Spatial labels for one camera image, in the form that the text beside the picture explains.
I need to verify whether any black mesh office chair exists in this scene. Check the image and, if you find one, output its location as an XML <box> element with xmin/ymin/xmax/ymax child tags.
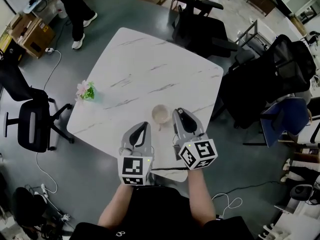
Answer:
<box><xmin>216</xmin><ymin>33</ymin><xmax>317</xmax><ymax>130</ymax></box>

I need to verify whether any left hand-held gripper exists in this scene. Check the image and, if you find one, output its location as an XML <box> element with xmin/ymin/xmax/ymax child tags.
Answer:
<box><xmin>117</xmin><ymin>121</ymin><xmax>154</xmax><ymax>186</ymax></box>

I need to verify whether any black floor cable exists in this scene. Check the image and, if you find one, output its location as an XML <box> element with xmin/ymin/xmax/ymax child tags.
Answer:
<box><xmin>212</xmin><ymin>180</ymin><xmax>284</xmax><ymax>200</ymax></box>

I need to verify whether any cardboard box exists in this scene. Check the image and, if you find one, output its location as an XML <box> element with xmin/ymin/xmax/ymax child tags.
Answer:
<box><xmin>17</xmin><ymin>15</ymin><xmax>56</xmax><ymax>60</ymax></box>

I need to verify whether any person's left forearm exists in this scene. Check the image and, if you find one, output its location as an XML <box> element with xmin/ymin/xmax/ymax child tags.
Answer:
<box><xmin>97</xmin><ymin>183</ymin><xmax>135</xmax><ymax>229</ymax></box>

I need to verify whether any white cable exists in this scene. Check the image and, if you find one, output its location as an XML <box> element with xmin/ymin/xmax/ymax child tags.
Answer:
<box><xmin>35</xmin><ymin>151</ymin><xmax>59</xmax><ymax>194</ymax></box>
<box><xmin>211</xmin><ymin>192</ymin><xmax>243</xmax><ymax>218</ymax></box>

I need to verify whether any black headrest office chair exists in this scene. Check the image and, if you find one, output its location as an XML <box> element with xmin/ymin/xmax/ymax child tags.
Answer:
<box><xmin>170</xmin><ymin>0</ymin><xmax>239</xmax><ymax>59</ymax></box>

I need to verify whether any small potted pink flower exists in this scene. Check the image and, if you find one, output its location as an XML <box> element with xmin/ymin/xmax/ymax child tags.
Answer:
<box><xmin>74</xmin><ymin>79</ymin><xmax>97</xmax><ymax>103</ymax></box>

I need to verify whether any person's right forearm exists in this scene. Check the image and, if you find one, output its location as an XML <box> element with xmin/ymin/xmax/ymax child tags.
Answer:
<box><xmin>187</xmin><ymin>168</ymin><xmax>217</xmax><ymax>232</ymax></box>

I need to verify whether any person's black shirt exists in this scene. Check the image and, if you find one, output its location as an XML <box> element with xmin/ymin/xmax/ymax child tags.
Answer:
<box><xmin>71</xmin><ymin>184</ymin><xmax>256</xmax><ymax>240</ymax></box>

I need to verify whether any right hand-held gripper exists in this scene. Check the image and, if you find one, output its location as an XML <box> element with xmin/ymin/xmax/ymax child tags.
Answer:
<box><xmin>171</xmin><ymin>107</ymin><xmax>218</xmax><ymax>171</ymax></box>

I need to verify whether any white charger with cable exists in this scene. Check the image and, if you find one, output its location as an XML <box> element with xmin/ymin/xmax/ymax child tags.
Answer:
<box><xmin>42</xmin><ymin>47</ymin><xmax>62</xmax><ymax>91</ymax></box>

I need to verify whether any blue cushioned chair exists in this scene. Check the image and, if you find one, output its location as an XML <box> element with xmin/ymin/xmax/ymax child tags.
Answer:
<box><xmin>243</xmin><ymin>96</ymin><xmax>313</xmax><ymax>148</ymax></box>

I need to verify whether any white plastic jug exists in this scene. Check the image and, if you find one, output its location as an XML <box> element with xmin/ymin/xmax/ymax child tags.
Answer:
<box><xmin>55</xmin><ymin>0</ymin><xmax>69</xmax><ymax>19</ymax></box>

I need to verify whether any pale pink cup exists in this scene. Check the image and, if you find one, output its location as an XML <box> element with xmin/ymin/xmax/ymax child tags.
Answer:
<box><xmin>151</xmin><ymin>104</ymin><xmax>171</xmax><ymax>124</ymax></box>

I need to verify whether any white marble table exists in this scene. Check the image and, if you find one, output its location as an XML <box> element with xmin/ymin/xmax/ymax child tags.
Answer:
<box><xmin>65</xmin><ymin>26</ymin><xmax>224</xmax><ymax>183</ymax></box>

